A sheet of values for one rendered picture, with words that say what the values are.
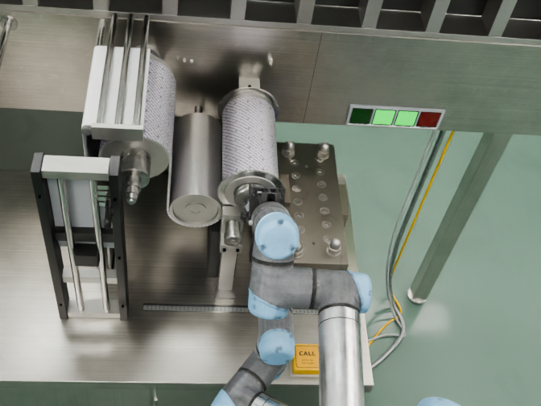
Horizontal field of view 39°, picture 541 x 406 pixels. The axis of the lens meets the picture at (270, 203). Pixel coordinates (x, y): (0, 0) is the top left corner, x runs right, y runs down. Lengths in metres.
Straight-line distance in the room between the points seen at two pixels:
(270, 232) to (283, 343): 0.36
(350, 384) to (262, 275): 0.24
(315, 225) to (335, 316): 0.61
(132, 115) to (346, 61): 0.57
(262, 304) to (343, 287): 0.15
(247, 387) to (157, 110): 0.61
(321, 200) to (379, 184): 1.49
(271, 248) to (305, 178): 0.72
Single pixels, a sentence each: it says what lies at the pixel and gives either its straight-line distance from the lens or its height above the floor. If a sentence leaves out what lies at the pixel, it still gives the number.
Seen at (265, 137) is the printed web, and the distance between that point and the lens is 1.71.
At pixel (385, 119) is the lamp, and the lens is 2.01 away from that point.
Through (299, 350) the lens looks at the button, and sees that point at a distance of 1.84.
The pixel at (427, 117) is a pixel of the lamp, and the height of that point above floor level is 1.19.
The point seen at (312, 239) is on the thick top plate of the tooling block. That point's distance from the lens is 1.89.
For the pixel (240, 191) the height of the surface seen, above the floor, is 1.28.
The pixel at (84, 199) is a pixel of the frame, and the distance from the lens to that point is 1.56.
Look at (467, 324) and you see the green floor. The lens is 3.14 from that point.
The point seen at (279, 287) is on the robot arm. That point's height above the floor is 1.40.
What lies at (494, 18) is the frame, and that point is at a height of 1.50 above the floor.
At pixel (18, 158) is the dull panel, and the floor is 0.95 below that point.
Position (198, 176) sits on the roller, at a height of 1.23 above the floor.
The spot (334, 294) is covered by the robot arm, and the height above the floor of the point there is 1.41.
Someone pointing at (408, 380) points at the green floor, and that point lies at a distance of 2.94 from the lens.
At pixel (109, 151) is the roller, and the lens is 1.60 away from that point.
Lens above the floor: 2.54
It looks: 51 degrees down
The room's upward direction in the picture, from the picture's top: 10 degrees clockwise
